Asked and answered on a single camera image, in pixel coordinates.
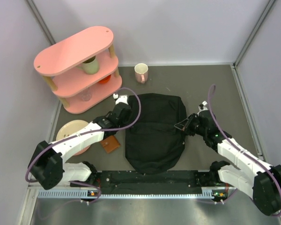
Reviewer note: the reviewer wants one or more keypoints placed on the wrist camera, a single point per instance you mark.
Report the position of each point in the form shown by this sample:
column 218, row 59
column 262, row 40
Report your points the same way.
column 203, row 106
column 120, row 98

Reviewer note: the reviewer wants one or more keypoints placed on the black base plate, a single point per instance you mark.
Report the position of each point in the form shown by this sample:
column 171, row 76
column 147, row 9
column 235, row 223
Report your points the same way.
column 192, row 178

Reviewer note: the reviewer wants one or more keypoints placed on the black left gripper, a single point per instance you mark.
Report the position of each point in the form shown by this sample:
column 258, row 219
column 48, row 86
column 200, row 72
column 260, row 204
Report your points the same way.
column 128, row 116

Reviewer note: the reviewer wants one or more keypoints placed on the orange bowl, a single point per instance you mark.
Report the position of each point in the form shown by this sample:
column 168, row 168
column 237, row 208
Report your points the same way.
column 105, row 80

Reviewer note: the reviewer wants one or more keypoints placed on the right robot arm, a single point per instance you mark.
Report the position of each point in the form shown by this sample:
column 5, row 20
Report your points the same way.
column 259, row 180

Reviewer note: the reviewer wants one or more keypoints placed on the slotted cable duct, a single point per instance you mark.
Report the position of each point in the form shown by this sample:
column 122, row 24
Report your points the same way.
column 88, row 194

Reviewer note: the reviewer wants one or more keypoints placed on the pink mug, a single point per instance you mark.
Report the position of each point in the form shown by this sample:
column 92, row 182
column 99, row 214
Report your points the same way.
column 141, row 72

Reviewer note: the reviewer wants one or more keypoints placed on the black student backpack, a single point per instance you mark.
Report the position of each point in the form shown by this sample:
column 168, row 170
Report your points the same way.
column 153, row 145

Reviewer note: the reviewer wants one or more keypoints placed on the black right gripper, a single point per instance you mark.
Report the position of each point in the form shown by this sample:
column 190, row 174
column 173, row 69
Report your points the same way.
column 183, row 125

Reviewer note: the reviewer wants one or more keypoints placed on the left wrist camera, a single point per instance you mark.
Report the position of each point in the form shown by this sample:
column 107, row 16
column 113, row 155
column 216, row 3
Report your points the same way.
column 120, row 98

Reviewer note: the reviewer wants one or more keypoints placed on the brown leather wallet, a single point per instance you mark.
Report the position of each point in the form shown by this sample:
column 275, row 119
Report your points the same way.
column 110, row 144

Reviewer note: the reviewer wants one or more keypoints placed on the pink cream plate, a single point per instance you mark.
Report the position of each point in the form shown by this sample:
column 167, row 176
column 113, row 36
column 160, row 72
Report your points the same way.
column 71, row 128

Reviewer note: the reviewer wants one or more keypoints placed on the clear glass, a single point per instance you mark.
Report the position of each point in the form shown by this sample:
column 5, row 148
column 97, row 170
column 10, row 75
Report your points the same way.
column 85, row 95

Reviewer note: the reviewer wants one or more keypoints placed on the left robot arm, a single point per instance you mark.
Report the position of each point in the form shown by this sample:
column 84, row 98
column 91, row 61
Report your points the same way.
column 49, row 165

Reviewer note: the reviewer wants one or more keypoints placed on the pink three-tier shelf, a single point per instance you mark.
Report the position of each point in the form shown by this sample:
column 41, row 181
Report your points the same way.
column 57, row 65

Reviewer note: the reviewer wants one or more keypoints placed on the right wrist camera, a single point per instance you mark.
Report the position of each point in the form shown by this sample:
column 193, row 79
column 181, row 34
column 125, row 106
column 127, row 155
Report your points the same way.
column 203, row 106

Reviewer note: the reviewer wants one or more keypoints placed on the green mug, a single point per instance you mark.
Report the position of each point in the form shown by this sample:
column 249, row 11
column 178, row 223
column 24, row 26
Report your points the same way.
column 90, row 66

